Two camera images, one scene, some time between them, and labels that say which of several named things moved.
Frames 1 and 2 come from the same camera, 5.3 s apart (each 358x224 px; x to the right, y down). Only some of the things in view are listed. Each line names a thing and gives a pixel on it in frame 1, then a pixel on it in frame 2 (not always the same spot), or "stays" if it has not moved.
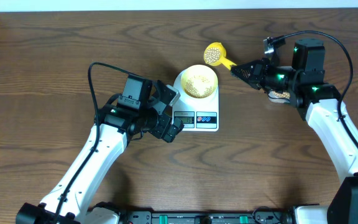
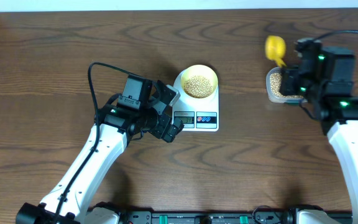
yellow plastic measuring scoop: (214, 55) → (275, 48)
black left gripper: (159, 130) stays
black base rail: (261, 216) stays
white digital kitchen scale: (196, 114) stays
